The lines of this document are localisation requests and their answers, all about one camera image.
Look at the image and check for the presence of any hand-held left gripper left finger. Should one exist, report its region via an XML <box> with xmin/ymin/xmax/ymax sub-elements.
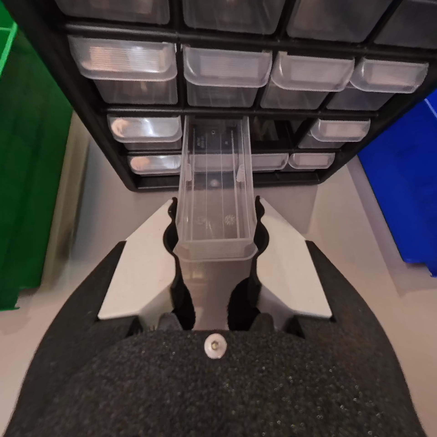
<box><xmin>98</xmin><ymin>197</ymin><xmax>180</xmax><ymax>320</ymax></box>

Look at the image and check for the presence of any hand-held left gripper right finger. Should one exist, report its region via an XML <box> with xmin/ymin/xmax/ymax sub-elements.
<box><xmin>251</xmin><ymin>196</ymin><xmax>333</xmax><ymax>323</ymax></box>

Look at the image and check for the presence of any black drawer cabinet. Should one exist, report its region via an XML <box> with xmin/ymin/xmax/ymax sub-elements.
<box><xmin>7</xmin><ymin>0</ymin><xmax>437</xmax><ymax>194</ymax></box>

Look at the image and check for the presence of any clear plastic drawer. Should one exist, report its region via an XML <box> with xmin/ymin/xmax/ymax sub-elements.
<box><xmin>172</xmin><ymin>116</ymin><xmax>259</xmax><ymax>264</ymax></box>

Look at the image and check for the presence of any blue plastic bin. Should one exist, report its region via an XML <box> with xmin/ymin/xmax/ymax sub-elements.
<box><xmin>357</xmin><ymin>97</ymin><xmax>437</xmax><ymax>277</ymax></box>

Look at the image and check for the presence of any green plastic bin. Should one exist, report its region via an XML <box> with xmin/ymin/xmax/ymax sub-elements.
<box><xmin>0</xmin><ymin>0</ymin><xmax>74</xmax><ymax>311</ymax></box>

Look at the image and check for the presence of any set of clear cabinet drawers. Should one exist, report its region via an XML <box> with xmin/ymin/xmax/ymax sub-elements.
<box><xmin>55</xmin><ymin>0</ymin><xmax>429</xmax><ymax>175</ymax></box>

